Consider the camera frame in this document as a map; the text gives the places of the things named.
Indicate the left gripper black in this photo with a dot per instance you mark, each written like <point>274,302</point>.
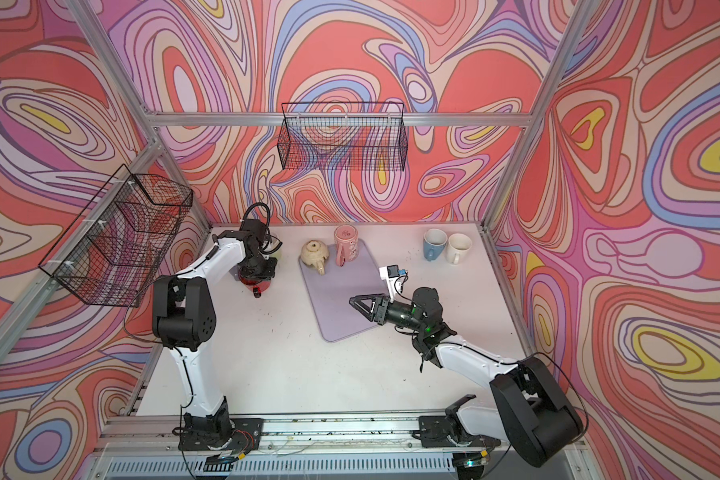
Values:
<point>268,274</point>

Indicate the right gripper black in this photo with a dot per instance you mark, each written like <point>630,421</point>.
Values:
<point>369,297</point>

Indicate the red mug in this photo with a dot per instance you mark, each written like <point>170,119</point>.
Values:
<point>256,284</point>

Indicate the blue floral mug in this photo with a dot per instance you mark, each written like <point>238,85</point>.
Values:
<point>434,243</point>

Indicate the white mug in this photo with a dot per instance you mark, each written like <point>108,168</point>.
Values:
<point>457,248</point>

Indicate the light green mug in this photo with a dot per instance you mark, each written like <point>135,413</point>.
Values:
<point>277,254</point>

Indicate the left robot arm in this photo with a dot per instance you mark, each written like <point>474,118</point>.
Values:
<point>184,321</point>

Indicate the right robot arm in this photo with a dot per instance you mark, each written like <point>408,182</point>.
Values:
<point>531,411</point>

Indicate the pink patterned mug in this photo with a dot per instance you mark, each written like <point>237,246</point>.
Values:
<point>346,241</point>

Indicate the lavender tray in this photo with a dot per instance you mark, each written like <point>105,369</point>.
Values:
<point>330,293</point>

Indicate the beige ceramic teapot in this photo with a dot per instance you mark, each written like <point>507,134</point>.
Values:
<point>314,254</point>

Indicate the black wire basket left wall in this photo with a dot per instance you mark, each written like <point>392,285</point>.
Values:
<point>122,245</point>

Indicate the black wire basket wall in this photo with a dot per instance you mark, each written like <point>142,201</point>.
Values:
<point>122,245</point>
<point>343,135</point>

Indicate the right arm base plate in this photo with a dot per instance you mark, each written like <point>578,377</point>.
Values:
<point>440,431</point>

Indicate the black wire basket back wall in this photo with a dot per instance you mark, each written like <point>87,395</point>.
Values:
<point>343,135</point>

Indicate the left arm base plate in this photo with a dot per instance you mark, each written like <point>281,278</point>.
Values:
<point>236,434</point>

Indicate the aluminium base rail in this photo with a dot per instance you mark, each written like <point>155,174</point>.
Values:
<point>347,445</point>

